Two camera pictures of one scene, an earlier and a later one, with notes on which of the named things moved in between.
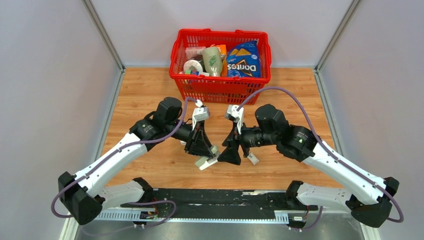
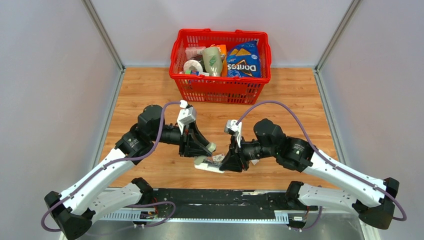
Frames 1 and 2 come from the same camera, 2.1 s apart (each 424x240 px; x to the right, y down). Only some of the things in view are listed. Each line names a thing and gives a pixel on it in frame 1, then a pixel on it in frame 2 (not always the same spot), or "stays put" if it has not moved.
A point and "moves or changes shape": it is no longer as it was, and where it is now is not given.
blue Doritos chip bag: (243, 60) stays put
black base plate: (223, 203) stays put
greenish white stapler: (204, 162) moves or changes shape
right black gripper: (230, 154) → (234, 161)
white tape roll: (198, 66) stays put
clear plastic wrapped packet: (191, 52) stays put
